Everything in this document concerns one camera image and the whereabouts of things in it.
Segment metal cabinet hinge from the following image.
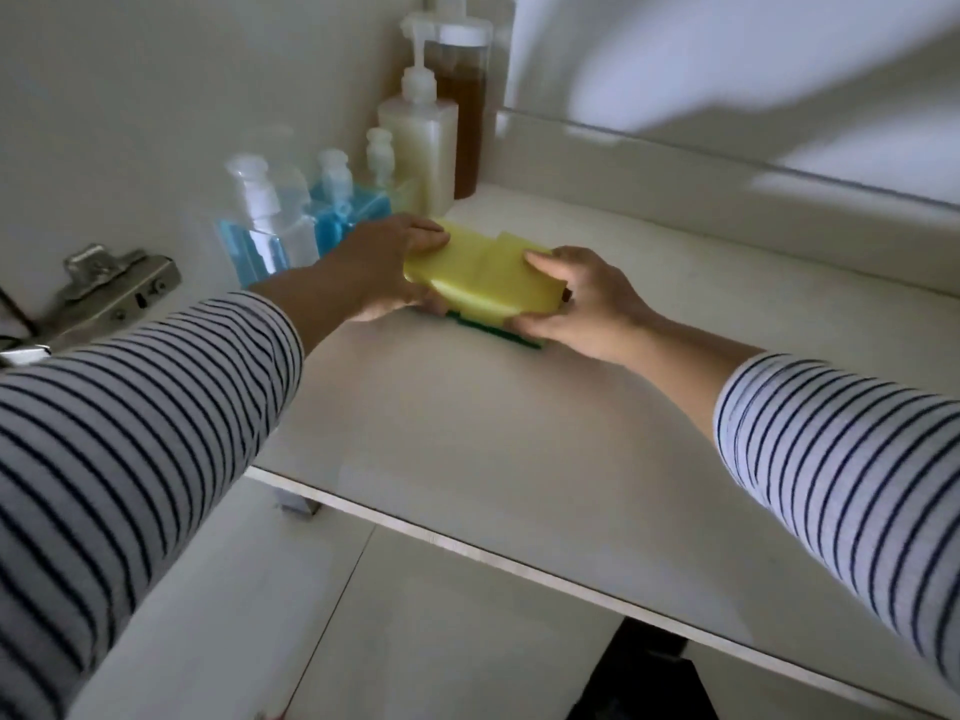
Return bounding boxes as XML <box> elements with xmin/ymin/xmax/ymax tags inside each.
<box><xmin>0</xmin><ymin>243</ymin><xmax>183</xmax><ymax>368</ymax></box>

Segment person's dark trousers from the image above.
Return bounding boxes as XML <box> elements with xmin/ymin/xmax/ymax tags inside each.
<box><xmin>566</xmin><ymin>616</ymin><xmax>693</xmax><ymax>720</ymax></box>

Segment small clear pump bottle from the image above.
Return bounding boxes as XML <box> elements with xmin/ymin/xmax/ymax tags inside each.
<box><xmin>365</xmin><ymin>127</ymin><xmax>400</xmax><ymax>212</ymax></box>

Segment person's left hand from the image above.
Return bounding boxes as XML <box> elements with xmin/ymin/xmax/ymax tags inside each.
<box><xmin>322</xmin><ymin>214</ymin><xmax>452</xmax><ymax>325</ymax></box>

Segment blue liquid foam pump bottle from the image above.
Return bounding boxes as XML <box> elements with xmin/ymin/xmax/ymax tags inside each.
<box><xmin>216</xmin><ymin>153</ymin><xmax>292</xmax><ymax>291</ymax></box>

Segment blue liquid square bottle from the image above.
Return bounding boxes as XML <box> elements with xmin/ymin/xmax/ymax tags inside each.
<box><xmin>309</xmin><ymin>148</ymin><xmax>393</xmax><ymax>257</ymax></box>

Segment person's right hand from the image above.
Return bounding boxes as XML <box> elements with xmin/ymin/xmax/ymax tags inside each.
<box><xmin>505</xmin><ymin>246</ymin><xmax>663</xmax><ymax>367</ymax></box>

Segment metal shelf support bracket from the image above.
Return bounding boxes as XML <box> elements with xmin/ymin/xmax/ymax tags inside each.
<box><xmin>276</xmin><ymin>487</ymin><xmax>318</xmax><ymax>520</ymax></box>

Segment yellow green scrub sponge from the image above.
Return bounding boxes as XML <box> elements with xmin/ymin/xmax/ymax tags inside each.
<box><xmin>444</xmin><ymin>229</ymin><xmax>565</xmax><ymax>351</ymax></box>
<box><xmin>402</xmin><ymin>219</ymin><xmax>499</xmax><ymax>312</ymax></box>

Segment person's left forearm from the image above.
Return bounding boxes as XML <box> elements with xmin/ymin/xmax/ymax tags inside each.
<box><xmin>0</xmin><ymin>250</ymin><xmax>355</xmax><ymax>720</ymax></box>

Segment amber liquid pump bottle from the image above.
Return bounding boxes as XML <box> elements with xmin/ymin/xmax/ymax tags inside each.
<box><xmin>433</xmin><ymin>0</ymin><xmax>494</xmax><ymax>201</ymax></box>

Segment cream liquid pump bottle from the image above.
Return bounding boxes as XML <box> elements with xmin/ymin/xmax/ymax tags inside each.
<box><xmin>376</xmin><ymin>13</ymin><xmax>459</xmax><ymax>220</ymax></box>

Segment person's right forearm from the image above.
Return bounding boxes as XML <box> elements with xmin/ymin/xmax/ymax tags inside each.
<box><xmin>639</xmin><ymin>307</ymin><xmax>960</xmax><ymax>706</ymax></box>

